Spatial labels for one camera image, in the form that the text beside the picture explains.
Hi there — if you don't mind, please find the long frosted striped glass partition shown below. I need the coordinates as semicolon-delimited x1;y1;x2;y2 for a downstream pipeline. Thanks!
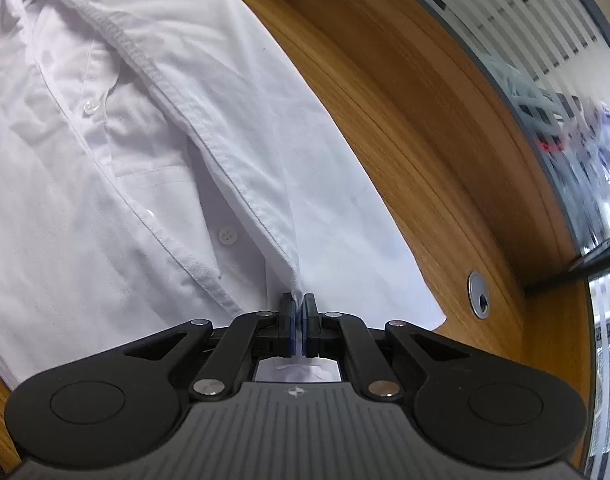
375;0;610;261

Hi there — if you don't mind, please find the striped glass partition by window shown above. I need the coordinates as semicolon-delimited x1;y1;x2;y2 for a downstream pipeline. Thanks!
587;267;610;480

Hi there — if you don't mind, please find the white plastic bag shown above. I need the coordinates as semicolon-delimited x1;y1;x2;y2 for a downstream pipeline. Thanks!
582;97;610;196

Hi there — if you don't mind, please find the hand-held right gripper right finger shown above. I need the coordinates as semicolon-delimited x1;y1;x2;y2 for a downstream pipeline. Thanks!
299;292;513;402

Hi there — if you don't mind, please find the grey desk cable grommet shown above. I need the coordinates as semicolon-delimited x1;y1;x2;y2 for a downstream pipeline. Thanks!
467;270;492;321

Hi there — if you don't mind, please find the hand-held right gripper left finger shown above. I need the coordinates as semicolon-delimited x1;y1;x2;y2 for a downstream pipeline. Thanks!
82;292;298;401

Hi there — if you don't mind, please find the white button-up shirt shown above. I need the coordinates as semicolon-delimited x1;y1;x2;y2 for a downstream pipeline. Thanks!
0;0;447;391

